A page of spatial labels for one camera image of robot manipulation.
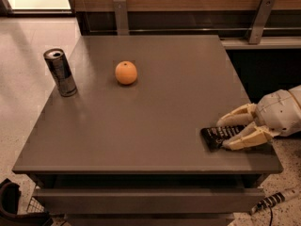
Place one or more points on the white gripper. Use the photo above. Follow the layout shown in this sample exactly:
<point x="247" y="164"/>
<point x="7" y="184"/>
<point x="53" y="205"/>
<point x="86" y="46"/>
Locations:
<point x="275" y="112"/>

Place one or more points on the black rxbar chocolate wrapper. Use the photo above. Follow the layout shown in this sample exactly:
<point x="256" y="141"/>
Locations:
<point x="214" y="136"/>

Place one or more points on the silver redbull can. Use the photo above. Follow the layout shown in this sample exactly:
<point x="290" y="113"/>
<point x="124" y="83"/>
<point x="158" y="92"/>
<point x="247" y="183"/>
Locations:
<point x="60" y="70"/>

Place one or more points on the black white striped power strip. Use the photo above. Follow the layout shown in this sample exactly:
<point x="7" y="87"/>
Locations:
<point x="273" y="200"/>

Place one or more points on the orange fruit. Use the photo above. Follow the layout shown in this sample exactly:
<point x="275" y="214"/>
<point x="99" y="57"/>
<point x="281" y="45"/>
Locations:
<point x="126" y="72"/>

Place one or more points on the grey cabinet drawer front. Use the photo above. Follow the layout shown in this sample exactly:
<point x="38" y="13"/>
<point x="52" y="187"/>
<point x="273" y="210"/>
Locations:
<point x="148" y="200"/>

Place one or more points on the dark bag on floor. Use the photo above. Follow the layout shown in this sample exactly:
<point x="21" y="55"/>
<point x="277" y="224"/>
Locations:
<point x="9" y="203"/>

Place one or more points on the right metal wall bracket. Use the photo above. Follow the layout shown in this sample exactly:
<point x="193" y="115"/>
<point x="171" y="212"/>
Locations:
<point x="261" y="17"/>

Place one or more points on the metal wall bracket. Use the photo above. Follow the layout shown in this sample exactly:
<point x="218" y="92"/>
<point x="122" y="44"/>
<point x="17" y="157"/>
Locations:
<point x="121" y="17"/>
<point x="261" y="17"/>

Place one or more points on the left metal wall bracket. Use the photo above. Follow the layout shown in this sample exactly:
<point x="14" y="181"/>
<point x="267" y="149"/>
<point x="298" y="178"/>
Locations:
<point x="121" y="17"/>

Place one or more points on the wire basket on floor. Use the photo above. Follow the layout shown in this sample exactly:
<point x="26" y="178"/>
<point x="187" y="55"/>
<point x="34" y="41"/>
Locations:
<point x="34" y="206"/>

